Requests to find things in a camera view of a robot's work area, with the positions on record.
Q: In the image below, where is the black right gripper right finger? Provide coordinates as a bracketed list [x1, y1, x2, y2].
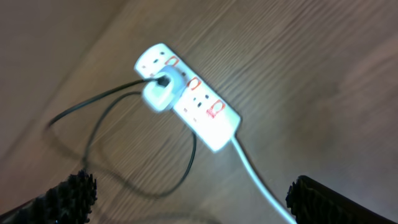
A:
[285, 175, 397, 224]

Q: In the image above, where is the black USB charging cable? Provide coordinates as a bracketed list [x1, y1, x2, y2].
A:
[45, 76, 198, 200]

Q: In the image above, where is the white charger plug adapter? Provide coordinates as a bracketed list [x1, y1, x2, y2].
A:
[142, 65, 187, 113]

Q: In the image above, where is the white power strip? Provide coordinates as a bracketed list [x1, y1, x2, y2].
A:
[134, 43, 241, 152]

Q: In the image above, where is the white power strip cord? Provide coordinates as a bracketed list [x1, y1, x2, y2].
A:
[229, 135, 299, 224]

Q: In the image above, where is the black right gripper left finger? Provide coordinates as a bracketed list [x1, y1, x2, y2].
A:
[1, 169, 97, 224]

